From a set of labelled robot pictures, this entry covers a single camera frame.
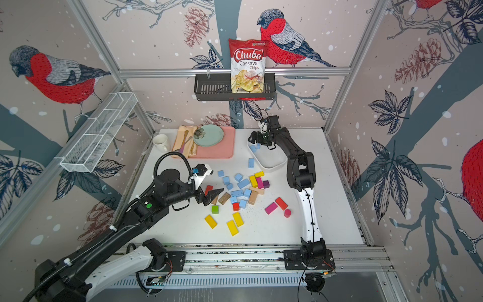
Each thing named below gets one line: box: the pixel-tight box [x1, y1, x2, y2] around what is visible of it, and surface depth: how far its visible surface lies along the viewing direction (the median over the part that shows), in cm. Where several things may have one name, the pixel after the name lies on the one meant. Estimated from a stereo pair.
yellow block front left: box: [204, 214, 218, 230], surface depth 86 cm
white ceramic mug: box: [152, 134, 168, 153], surface depth 106 cm
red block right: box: [274, 196, 289, 211], surface depth 90 cm
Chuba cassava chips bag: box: [228, 38, 269, 94], surface depth 87 cm
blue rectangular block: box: [247, 157, 255, 168], surface depth 106 cm
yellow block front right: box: [232, 212, 245, 228], surface depth 87 cm
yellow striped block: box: [249, 174, 258, 189], surface depth 97 cm
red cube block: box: [232, 202, 240, 212], surface depth 89 cm
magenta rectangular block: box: [264, 201, 278, 216], surface depth 90 cm
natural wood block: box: [248, 190, 258, 206], surface depth 92 cm
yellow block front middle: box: [226, 219, 239, 237], surface depth 83 cm
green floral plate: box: [193, 124, 225, 148], surface depth 120 cm
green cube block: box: [211, 205, 220, 215], surface depth 88 cm
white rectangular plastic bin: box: [246, 140, 290, 173], surface depth 106 cm
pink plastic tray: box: [188, 126, 236, 159], surface depth 113 cm
